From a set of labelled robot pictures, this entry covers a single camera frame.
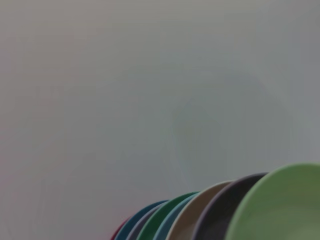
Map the lilac purple plate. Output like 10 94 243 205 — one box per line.
191 171 270 240

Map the dark green plate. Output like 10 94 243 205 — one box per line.
136 191 201 240

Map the light green plate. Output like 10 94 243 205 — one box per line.
223 162 320 240

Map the teal blue plate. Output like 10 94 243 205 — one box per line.
114 199 170 240

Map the grey plate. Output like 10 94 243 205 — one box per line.
126 201 161 240

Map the red plate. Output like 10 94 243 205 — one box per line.
109 215 131 240

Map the beige plate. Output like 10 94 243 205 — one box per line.
166 180 234 240

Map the light blue plate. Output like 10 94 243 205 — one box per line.
151 193 199 240

